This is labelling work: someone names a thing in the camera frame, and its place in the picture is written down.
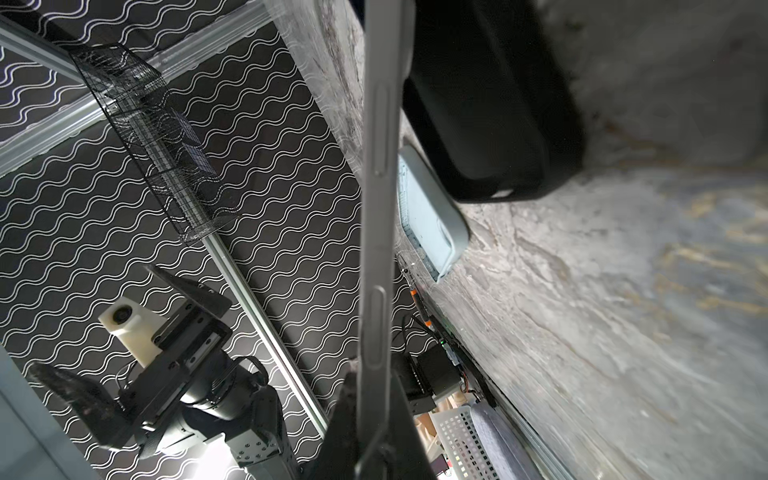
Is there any black smartphone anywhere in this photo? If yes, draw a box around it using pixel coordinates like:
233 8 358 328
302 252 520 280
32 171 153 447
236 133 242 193
355 1 415 479

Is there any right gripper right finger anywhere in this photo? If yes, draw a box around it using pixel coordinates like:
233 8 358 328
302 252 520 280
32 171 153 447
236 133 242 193
386 374 436 480

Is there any black wire basket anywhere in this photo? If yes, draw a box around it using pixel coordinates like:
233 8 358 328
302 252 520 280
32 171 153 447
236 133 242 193
70 43 237 244

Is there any light green phone case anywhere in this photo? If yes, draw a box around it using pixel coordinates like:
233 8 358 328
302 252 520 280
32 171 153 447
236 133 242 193
397 145 470 283

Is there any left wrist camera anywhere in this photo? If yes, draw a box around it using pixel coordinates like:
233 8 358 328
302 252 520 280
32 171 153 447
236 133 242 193
98 297 167 368

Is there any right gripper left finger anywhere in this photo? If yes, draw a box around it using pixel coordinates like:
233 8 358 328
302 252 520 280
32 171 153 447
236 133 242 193
304 372 359 480

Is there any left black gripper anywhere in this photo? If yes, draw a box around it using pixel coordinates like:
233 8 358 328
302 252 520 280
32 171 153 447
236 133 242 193
29 265 240 449

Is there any black phone case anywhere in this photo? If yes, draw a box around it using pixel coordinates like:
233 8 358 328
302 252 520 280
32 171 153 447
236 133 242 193
403 1 585 203

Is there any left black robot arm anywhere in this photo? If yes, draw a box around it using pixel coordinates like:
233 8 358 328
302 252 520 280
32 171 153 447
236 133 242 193
29 265 300 479

